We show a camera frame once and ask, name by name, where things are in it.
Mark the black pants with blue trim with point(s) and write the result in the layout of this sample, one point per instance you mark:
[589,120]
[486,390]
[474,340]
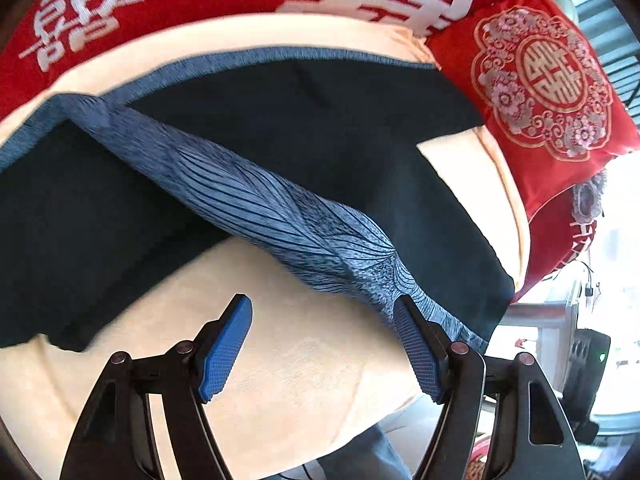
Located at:
[310,154]

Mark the cream sofa seat cushion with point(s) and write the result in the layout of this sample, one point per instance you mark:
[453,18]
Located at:
[316,369]

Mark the red embroidered cushion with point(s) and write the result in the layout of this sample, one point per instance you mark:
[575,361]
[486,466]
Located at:
[542,92]

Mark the person's blue jeans leg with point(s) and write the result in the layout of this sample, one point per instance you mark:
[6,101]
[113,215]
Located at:
[369,456]

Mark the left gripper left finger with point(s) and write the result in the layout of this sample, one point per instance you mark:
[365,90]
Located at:
[136,401]

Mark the red sofa cover with characters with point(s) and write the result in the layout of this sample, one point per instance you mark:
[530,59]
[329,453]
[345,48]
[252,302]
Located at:
[225,0]

